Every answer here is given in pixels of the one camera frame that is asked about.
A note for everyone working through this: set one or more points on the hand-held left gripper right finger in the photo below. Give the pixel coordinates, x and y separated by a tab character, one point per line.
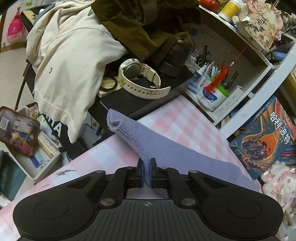
153	176

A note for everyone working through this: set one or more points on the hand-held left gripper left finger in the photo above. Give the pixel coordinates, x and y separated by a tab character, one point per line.
141	176

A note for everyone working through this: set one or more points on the purple knit cloth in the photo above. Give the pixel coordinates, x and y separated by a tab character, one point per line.
173	150

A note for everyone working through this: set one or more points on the pink checked desk mat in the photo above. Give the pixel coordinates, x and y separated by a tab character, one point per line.
185	115

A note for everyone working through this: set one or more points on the black box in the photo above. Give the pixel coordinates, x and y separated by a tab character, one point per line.
129	102

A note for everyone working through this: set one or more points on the white tub with green lid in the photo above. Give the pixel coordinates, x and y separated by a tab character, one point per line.
210	99

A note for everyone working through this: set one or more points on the white wristwatch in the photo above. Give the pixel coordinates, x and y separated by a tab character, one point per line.
133	69

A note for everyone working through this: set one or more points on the white storage tray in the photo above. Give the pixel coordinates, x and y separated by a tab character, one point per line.
30	169

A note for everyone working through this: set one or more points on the dragon cover book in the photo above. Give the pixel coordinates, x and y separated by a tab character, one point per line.
261	148

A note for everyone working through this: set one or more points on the white pen holder with pens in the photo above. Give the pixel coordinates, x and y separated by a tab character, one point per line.
208	69

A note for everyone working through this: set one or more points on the white pink plush rabbit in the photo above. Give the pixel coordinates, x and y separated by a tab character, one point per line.
277	183

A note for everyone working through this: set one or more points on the brown pencil case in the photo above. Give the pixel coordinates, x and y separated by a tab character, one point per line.
18	129

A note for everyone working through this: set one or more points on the cream hoodie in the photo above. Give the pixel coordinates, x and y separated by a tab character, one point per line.
69	58

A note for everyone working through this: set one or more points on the white bookshelf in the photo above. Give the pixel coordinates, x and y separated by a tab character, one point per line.
266	81

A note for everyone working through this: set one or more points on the olive green garment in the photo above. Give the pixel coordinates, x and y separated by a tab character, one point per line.
138	27

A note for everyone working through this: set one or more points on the heart shaped paper plaque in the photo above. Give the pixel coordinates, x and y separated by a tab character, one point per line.
259	30

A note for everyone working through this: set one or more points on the red round ornament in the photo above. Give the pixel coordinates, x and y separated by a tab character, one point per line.
209	4

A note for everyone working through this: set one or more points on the white bottle with yellow label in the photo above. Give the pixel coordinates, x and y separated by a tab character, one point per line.
229	10

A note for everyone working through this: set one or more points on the pink bag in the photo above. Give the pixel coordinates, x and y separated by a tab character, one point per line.
15	27

